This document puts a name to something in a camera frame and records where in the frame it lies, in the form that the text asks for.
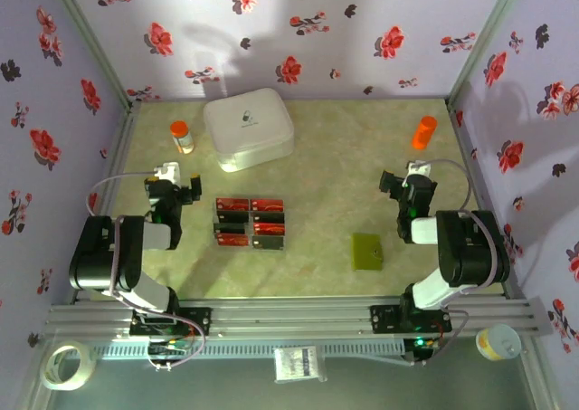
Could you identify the red VIP card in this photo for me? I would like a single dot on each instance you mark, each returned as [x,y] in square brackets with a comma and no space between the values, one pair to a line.
[267,205]
[233,240]
[232,204]
[269,229]

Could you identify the green card holder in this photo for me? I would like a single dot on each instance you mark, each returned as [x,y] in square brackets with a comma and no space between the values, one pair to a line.
[366,251]

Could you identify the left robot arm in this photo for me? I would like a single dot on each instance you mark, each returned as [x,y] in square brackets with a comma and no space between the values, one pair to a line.
[101,256]

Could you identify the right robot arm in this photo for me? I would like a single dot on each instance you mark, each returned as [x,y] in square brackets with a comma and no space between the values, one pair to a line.
[466,247]

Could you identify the orange labelled pill bottle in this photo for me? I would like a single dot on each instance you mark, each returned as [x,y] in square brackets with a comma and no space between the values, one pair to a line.
[182,140]

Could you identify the plain orange pill bottle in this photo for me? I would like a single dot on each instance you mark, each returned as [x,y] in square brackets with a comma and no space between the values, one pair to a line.
[424,133]

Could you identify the white zip case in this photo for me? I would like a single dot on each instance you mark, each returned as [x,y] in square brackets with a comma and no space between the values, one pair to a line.
[246,125]

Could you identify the yellow tub with white lid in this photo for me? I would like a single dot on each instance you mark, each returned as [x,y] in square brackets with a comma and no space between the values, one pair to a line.
[497,342]

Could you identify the clear bag with paper label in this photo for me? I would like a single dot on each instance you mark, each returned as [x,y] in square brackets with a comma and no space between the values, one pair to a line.
[300,364]

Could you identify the clear tape roll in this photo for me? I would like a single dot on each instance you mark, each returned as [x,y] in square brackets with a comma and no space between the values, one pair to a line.
[52,378]

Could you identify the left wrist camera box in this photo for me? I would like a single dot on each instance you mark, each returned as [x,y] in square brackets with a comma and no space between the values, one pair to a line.
[166,171]

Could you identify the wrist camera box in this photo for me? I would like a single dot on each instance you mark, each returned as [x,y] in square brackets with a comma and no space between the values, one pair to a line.
[166,171]
[418,169]

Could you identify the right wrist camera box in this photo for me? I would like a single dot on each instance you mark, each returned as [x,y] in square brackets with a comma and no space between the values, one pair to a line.
[418,169]

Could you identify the aluminium side rail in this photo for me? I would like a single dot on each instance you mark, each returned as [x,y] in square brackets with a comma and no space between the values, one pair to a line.
[462,138]
[118,156]

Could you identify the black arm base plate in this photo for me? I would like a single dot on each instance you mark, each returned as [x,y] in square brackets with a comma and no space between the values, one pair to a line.
[199,321]
[384,319]

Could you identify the aluminium front rail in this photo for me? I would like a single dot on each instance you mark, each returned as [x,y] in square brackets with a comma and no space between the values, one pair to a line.
[289,315]

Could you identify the aluminium frame post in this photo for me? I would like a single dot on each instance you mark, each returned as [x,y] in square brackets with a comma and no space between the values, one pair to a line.
[90,39]
[486,39]

